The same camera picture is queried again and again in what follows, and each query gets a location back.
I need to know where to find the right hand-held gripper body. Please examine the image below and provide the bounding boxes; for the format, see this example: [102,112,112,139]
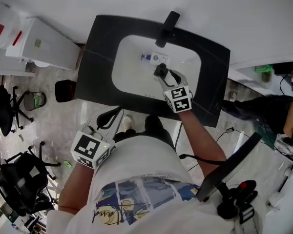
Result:
[158,69,193,114]

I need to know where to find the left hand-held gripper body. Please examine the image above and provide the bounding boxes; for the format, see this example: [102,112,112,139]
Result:
[70,106,125,170]

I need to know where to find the white bottle with blue cap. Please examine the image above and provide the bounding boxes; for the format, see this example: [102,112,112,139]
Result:
[140,52,169,66]

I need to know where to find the person's left forearm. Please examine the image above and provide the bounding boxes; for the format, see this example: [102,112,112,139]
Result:
[58,163,96,215]

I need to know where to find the person's right forearm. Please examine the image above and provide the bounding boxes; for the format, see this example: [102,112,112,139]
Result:
[179,109,227,166]

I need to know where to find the white sink basin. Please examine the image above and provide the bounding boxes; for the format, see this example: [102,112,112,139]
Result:
[111,34,202,100]

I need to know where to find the person's black trousers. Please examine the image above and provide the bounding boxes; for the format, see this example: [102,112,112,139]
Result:
[113,115,177,154]

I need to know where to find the black faucet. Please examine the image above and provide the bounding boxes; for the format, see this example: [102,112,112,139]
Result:
[155,10,181,48]

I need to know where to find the person's white shoe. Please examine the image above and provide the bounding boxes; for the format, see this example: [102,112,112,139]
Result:
[122,115,134,132]

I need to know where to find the white printed t-shirt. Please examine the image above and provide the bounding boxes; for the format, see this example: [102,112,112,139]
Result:
[47,133,236,234]

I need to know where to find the black and red bin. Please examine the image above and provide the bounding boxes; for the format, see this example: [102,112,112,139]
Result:
[54,79,78,103]

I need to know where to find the black sink counter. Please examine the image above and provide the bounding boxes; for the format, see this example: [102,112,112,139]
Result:
[73,14,231,128]

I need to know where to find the black office chair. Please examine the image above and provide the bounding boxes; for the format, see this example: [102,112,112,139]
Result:
[0,84,34,137]
[0,141,62,217]

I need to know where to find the black flat panel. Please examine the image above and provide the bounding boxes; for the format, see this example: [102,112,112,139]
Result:
[196,131,263,203]

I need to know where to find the white cabinet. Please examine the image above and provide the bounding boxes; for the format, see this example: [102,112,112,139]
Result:
[5,17,82,71]

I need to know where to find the black device with red button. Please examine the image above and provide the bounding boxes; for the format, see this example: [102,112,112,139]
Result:
[216,179,259,226]

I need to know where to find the white container with red labels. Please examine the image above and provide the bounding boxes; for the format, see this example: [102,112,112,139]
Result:
[0,0,24,50]

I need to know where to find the black cable with white plug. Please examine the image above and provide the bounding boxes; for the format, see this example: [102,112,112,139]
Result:
[215,127,253,144]

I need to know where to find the wire mesh waste bin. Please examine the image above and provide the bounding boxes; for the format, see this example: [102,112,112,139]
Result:
[22,91,47,112]

